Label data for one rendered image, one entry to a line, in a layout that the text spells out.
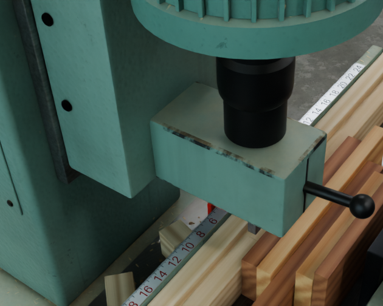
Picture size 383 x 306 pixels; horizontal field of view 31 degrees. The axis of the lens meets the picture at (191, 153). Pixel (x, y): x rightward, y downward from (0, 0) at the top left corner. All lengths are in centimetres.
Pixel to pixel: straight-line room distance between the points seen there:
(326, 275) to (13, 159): 29
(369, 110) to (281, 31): 42
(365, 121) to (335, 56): 182
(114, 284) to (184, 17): 41
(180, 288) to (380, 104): 35
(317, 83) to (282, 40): 205
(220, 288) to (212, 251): 4
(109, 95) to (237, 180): 12
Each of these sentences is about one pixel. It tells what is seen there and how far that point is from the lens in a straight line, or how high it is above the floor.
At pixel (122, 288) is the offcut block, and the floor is 84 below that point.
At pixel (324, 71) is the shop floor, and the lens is 253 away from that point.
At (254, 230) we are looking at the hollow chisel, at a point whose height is 96.
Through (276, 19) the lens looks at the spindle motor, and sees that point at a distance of 41.
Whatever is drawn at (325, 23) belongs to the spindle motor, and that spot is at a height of 122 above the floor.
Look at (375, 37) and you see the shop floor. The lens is 274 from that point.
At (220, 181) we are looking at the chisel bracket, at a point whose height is 104.
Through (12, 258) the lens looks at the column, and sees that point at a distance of 80.
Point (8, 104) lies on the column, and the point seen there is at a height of 109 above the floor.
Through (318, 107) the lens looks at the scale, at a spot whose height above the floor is 96.
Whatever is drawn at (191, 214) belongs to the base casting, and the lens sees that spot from 87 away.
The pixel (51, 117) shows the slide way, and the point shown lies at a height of 106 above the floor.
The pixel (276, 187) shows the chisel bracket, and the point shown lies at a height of 106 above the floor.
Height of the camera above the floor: 143
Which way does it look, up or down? 41 degrees down
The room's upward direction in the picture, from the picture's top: 4 degrees counter-clockwise
